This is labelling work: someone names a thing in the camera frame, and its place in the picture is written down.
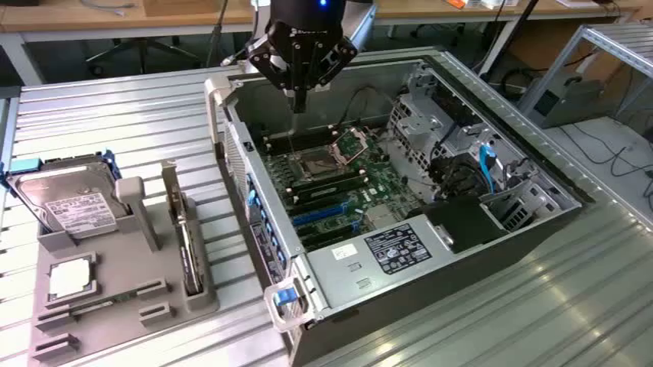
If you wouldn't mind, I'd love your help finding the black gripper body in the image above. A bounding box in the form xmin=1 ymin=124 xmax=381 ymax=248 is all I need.
xmin=268 ymin=0 xmax=348 ymax=47

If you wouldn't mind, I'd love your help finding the black graphics card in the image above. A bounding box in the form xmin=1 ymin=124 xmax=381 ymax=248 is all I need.
xmin=160 ymin=159 xmax=205 ymax=298

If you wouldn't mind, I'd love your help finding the brown cardboard box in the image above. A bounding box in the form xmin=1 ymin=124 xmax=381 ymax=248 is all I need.
xmin=141 ymin=0 xmax=219 ymax=18

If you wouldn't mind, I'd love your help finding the metal socket cover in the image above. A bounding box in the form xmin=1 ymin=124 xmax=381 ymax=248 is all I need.
xmin=328 ymin=128 xmax=371 ymax=165

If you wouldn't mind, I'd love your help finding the silver disk bay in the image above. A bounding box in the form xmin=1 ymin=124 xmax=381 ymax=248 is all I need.
xmin=387 ymin=91 xmax=460 ymax=177

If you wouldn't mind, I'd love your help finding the black office chair base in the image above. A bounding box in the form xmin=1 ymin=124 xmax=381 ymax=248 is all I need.
xmin=84 ymin=36 xmax=202 ymax=76

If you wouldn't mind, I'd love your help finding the CPU socket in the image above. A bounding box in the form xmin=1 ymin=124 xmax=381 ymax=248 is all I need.
xmin=297 ymin=147 xmax=340 ymax=179

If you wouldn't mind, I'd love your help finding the green motherboard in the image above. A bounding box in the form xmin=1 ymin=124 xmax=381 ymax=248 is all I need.
xmin=257 ymin=122 xmax=434 ymax=253

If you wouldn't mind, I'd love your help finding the long wooden desk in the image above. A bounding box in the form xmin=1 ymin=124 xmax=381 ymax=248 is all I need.
xmin=0 ymin=0 xmax=265 ymax=85

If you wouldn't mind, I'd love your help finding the black stand pole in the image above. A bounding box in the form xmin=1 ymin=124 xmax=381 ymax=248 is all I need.
xmin=478 ymin=0 xmax=539 ymax=77

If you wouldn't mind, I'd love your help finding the black RAM stick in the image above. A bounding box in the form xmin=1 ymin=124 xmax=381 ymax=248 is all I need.
xmin=289 ymin=179 xmax=368 ymax=203

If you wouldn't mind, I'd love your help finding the blue expansion slot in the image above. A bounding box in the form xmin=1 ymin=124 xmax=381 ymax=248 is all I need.
xmin=291 ymin=204 xmax=348 ymax=226

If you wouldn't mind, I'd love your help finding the hard disk drive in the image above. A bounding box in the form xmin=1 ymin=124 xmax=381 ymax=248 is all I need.
xmin=0 ymin=148 xmax=122 ymax=234

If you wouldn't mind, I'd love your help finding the blue slot retainer strip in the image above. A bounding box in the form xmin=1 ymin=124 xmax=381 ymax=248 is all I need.
xmin=245 ymin=174 xmax=287 ymax=268

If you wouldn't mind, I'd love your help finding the black expansion slot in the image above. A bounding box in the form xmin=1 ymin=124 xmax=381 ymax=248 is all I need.
xmin=297 ymin=224 xmax=357 ymax=246

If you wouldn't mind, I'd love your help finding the grey computer tower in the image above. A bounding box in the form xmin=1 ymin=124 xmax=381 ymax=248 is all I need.
xmin=530 ymin=76 xmax=606 ymax=129

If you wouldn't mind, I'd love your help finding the black fan shroud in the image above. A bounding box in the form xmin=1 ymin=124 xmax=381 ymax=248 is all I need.
xmin=426 ymin=194 xmax=511 ymax=253

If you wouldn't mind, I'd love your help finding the silver hard disk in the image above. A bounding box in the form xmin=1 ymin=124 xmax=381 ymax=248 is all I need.
xmin=14 ymin=162 xmax=132 ymax=240

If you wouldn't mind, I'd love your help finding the grey power supply unit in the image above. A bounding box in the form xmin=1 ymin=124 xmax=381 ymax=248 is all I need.
xmin=304 ymin=213 xmax=455 ymax=310

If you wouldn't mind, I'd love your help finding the grey parts rack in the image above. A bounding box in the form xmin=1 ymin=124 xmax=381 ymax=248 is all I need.
xmin=28 ymin=176 xmax=221 ymax=364

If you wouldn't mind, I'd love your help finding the open grey PC case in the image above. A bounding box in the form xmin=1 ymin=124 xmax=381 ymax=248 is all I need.
xmin=202 ymin=45 xmax=595 ymax=366

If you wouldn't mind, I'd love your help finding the silver CPU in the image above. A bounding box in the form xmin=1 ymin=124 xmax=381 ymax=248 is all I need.
xmin=48 ymin=259 xmax=97 ymax=296

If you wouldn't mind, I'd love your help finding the green RAM stick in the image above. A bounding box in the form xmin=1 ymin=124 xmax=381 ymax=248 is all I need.
xmin=68 ymin=292 xmax=138 ymax=317

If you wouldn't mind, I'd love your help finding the thin cable with metal plug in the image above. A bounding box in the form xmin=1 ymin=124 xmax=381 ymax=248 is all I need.
xmin=205 ymin=0 xmax=239 ymax=68

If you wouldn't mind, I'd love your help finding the wooden desk with white frame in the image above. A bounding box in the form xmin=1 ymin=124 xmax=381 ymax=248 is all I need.
xmin=373 ymin=0 xmax=642 ymax=73

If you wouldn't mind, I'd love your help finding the grey network cable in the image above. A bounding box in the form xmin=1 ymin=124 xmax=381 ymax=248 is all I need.
xmin=78 ymin=0 xmax=136 ymax=16

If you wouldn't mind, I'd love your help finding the black wire bundle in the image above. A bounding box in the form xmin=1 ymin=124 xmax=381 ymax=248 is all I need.
xmin=430 ymin=154 xmax=486 ymax=200

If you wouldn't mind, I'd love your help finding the blue wire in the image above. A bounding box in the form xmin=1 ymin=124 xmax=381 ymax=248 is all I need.
xmin=478 ymin=143 xmax=499 ymax=196

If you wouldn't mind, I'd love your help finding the silver vented bracket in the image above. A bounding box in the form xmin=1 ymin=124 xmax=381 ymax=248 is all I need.
xmin=482 ymin=183 xmax=582 ymax=232

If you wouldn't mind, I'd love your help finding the aluminium frame rack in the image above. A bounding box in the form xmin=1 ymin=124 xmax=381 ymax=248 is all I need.
xmin=516 ymin=22 xmax=653 ymax=127

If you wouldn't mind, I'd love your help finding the black floor cable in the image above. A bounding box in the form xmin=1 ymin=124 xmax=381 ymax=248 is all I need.
xmin=558 ymin=122 xmax=653 ymax=177

